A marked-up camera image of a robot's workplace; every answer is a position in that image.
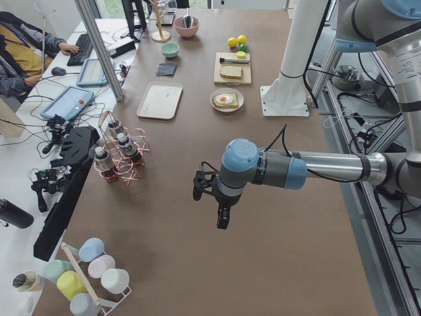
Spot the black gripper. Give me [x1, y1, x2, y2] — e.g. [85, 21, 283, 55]
[215, 190, 241, 230]

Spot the plain bread slice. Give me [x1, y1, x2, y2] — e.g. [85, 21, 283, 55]
[220, 66, 242, 80]

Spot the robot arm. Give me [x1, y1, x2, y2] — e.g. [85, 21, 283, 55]
[212, 1, 420, 229]

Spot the cream rabbit tray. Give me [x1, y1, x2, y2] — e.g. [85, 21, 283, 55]
[136, 82, 183, 120]

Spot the bread slice with egg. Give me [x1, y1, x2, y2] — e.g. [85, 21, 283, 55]
[213, 93, 239, 109]

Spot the white round plate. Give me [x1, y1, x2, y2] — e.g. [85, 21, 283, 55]
[210, 88, 244, 113]

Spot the fried egg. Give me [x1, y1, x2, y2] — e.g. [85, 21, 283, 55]
[214, 94, 233, 105]

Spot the tea bottle two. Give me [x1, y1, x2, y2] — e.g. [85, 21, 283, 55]
[117, 132, 137, 157]

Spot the white pastel cup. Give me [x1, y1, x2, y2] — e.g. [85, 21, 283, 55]
[101, 268, 130, 294]

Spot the pink pastel cup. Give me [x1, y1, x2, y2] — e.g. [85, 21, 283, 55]
[87, 254, 116, 279]

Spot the tea bottle three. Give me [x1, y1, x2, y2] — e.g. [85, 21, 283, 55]
[95, 146, 111, 171]

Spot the blue pastel cup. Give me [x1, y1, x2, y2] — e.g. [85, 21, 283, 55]
[79, 237, 105, 263]

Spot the wooden cutting board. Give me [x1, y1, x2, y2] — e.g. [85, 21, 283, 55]
[214, 53, 252, 85]

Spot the tea bottle one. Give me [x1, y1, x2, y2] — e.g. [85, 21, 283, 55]
[108, 120, 124, 140]

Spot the white cup rack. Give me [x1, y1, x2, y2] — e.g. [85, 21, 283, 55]
[61, 242, 132, 315]

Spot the grey folded cloth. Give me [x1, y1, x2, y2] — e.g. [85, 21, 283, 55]
[156, 63, 178, 77]

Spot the grey pastel cup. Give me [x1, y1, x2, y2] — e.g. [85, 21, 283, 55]
[70, 293, 100, 316]

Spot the half lemon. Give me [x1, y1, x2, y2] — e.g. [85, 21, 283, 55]
[236, 51, 246, 59]

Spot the yellow pastel cup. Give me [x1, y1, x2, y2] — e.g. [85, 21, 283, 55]
[57, 271, 87, 301]

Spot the green lime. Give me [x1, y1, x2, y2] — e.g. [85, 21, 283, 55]
[239, 43, 248, 53]

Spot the mint green bowl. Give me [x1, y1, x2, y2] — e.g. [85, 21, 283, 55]
[161, 43, 180, 59]

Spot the yellow lemon near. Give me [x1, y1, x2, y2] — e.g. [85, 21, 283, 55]
[227, 37, 237, 48]

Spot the yellow lemon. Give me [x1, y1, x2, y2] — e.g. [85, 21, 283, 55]
[227, 37, 237, 48]
[237, 34, 247, 45]

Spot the green pastel cup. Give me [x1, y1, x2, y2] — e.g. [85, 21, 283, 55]
[43, 259, 74, 284]

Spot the yellow lemon far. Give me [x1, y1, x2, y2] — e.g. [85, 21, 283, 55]
[237, 34, 247, 45]

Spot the teach pendant near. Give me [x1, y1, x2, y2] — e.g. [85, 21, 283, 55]
[40, 86, 94, 120]

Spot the teach pendant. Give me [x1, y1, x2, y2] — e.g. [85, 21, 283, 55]
[76, 59, 108, 88]
[40, 86, 94, 120]

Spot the wooden mug tree stand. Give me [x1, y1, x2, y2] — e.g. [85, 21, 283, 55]
[147, 0, 171, 43]

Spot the teach pendant far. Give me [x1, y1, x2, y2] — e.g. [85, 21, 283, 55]
[76, 59, 108, 88]

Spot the pink bowl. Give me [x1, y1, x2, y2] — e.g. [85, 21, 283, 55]
[174, 16, 201, 40]

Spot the steel ice scoop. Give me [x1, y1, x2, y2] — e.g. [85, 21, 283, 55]
[182, 8, 193, 29]

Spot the paper cup with steel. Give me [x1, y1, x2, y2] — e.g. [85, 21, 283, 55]
[12, 270, 45, 292]

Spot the black water bottle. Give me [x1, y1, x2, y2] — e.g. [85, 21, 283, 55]
[1, 199, 34, 228]

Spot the computer mouse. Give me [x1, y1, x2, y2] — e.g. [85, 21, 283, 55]
[51, 66, 66, 76]

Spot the black keyboard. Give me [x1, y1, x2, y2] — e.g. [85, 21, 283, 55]
[66, 34, 93, 66]

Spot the seated person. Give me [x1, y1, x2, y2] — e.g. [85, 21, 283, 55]
[1, 11, 79, 103]

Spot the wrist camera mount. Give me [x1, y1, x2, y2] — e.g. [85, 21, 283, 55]
[192, 161, 219, 201]

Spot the copper wire bottle rack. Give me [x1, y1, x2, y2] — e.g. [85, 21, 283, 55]
[93, 110, 151, 184]

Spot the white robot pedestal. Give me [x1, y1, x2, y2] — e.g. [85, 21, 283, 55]
[260, 0, 331, 117]

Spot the aluminium frame post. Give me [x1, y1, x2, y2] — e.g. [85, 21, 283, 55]
[74, 0, 124, 101]

